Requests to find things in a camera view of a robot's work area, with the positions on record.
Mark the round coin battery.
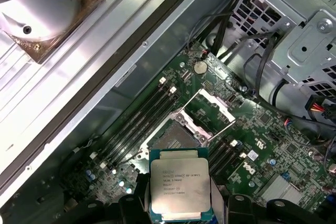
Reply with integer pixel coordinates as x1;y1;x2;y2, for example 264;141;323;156
193;60;208;76

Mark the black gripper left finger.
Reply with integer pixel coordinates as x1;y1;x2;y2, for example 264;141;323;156
78;170;152;224

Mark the grey metal drive cage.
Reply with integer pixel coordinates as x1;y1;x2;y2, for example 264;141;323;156
230;0;336;96

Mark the CPU socket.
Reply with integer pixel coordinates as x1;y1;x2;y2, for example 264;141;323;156
136;111;218;162

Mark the silver chipset heatsink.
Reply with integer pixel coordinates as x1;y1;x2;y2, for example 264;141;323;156
258;175;312;210

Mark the black cable bundle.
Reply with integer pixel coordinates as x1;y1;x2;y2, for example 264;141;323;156
188;0;253;59

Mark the metal socket cover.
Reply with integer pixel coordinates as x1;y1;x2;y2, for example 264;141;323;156
170;87;236;143

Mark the CPU with silver top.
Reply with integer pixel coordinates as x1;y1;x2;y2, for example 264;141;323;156
148;148;212;222

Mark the green motherboard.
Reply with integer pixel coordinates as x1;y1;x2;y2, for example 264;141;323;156
65;39;336;224

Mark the brown square base plate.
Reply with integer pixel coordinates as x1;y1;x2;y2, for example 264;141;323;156
0;0;106;65

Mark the black PC case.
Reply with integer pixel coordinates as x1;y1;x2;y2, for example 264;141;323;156
0;0;336;224

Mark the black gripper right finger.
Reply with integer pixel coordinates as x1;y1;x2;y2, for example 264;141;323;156
209;179;295;224

